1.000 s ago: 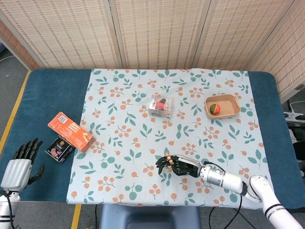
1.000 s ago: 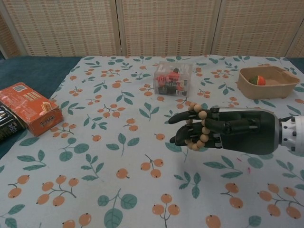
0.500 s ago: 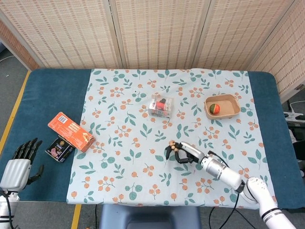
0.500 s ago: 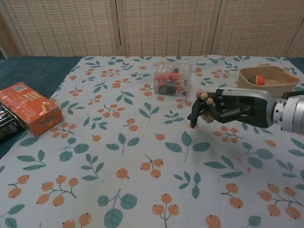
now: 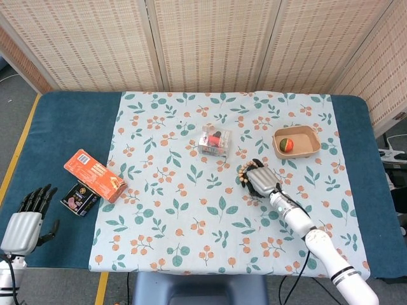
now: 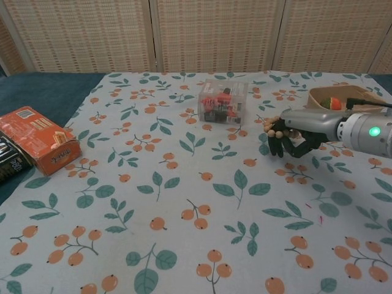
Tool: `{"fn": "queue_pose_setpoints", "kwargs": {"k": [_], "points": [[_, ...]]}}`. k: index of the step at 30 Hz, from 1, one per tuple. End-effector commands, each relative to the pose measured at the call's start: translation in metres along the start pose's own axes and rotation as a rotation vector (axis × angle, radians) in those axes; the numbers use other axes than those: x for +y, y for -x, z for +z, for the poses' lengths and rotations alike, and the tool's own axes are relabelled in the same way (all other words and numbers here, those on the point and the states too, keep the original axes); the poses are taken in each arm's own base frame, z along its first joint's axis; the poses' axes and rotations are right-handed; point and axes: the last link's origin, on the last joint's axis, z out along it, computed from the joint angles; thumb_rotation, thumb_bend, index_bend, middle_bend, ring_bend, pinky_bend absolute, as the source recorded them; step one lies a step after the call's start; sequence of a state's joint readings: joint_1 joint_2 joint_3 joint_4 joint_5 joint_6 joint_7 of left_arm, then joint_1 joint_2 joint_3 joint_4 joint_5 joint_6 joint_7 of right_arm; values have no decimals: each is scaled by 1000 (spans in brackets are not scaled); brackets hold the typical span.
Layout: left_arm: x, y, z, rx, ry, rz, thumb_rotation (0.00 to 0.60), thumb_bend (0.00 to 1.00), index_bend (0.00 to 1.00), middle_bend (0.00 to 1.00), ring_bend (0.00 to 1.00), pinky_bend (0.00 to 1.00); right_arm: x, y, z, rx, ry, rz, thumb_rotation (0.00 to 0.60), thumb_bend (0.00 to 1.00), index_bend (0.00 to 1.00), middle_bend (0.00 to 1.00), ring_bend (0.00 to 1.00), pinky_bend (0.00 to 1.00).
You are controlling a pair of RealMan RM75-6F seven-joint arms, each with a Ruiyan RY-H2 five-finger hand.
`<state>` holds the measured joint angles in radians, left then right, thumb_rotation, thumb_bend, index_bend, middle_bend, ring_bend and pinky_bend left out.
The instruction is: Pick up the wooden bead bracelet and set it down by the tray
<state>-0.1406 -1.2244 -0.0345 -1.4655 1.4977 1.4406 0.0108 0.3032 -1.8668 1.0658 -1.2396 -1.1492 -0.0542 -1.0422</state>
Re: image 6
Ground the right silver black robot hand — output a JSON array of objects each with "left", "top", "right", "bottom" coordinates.
[{"left": 268, "top": 108, "right": 341, "bottom": 160}]

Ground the wooden bead bracelet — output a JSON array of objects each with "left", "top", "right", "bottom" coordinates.
[{"left": 263, "top": 118, "right": 303, "bottom": 140}]

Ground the green and orange ball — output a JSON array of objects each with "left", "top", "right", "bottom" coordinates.
[{"left": 320, "top": 97, "right": 344, "bottom": 111}]

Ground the beige rectangular tray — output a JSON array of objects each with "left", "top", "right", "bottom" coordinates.
[{"left": 304, "top": 85, "right": 389, "bottom": 111}]

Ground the clear plastic box with clips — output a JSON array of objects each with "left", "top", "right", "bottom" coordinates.
[{"left": 197, "top": 78, "right": 249, "bottom": 125}]

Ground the bamboo folding screen panel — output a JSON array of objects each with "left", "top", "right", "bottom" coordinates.
[
  {"left": 0, "top": 13, "right": 35, "bottom": 77},
  {"left": 275, "top": 0, "right": 392, "bottom": 74},
  {"left": 151, "top": 0, "right": 287, "bottom": 74},
  {"left": 0, "top": 0, "right": 156, "bottom": 74},
  {"left": 366, "top": 38, "right": 392, "bottom": 75}
]

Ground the floral leaf fruit tablecloth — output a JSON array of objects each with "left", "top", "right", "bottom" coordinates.
[{"left": 0, "top": 72, "right": 392, "bottom": 294}]

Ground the orange carton box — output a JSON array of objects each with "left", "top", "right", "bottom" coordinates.
[{"left": 0, "top": 106, "right": 82, "bottom": 177}]

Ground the black food package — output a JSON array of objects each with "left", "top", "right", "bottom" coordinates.
[{"left": 0, "top": 134, "right": 33, "bottom": 184}]

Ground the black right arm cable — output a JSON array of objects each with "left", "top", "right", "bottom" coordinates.
[{"left": 345, "top": 97, "right": 392, "bottom": 108}]

